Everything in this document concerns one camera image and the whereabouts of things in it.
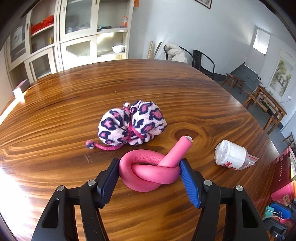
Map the small white box on table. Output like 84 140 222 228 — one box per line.
13 79 30 98

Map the small wooden stool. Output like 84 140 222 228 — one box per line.
221 73 245 94

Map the hanging scroll painting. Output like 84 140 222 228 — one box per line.
267 50 295 99

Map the wooden measuring stick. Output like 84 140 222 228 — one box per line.
147 41 153 59

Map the leopard print pompom scrunchie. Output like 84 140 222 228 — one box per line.
85 100 167 151

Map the white bowl in cabinet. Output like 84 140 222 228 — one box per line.
112 45 125 53

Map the long wooden bench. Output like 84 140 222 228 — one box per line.
242 90 273 135

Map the large teal binder clip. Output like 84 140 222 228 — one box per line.
262 205 282 220

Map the landscape painting in frame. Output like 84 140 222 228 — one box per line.
195 0 212 9

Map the white tissue pack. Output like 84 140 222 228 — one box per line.
214 140 258 171

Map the black chair by door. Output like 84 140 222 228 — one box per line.
283 132 296 153

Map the beige glass-door cabinet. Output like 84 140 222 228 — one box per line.
4 1 134 88

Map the black metal chair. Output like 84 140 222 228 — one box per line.
193 50 215 79

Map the black chair with white jacket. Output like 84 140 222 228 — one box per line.
163 44 194 66

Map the wooden dining table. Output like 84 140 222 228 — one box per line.
254 85 287 135

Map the white puffer jacket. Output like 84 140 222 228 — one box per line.
164 44 188 64

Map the pink foam twist roller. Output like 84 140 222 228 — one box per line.
119 136 193 192

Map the pink tin box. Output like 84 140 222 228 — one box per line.
270 147 295 193

